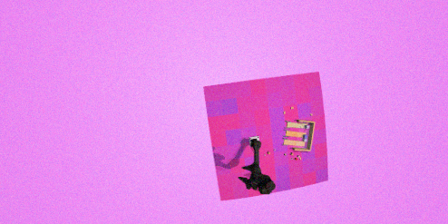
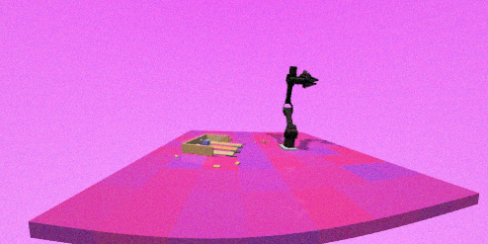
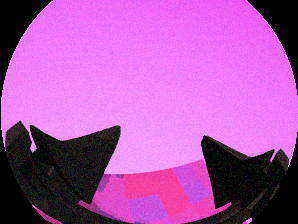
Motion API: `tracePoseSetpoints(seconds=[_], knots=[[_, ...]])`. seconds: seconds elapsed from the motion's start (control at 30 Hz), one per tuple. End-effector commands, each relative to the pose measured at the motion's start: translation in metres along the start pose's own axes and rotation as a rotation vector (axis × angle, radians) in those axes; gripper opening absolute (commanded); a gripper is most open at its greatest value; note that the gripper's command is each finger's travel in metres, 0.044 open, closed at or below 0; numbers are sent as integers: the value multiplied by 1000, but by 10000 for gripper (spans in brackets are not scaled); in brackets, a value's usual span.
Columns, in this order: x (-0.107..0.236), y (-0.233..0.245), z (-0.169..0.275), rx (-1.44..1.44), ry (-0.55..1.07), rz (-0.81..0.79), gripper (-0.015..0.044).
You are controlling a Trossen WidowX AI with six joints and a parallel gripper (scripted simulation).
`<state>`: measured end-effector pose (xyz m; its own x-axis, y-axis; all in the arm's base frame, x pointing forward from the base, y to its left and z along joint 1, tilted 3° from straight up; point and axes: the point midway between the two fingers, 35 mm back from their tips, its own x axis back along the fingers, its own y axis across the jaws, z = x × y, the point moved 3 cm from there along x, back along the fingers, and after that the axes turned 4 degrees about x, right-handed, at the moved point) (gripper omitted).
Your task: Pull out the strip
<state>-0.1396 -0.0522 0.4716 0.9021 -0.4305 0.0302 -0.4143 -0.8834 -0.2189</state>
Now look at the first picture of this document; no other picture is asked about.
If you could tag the tan speckled flat strip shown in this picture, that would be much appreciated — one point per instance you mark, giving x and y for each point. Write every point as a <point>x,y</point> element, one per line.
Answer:
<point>291,142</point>

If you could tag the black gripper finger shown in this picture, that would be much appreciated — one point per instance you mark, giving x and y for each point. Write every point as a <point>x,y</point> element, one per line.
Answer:
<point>250,168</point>
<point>244,180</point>

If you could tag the peach strip with orange dots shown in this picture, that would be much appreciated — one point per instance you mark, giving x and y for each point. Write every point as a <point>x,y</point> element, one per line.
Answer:
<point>291,133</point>

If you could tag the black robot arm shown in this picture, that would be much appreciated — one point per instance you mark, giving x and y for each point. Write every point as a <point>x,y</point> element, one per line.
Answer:
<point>267,184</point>

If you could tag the orange polka-dotted strip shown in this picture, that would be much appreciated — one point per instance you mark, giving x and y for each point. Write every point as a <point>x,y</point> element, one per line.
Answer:
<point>292,124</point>

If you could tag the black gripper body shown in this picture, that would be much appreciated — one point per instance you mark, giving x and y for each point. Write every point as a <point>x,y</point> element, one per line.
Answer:
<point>254,172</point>

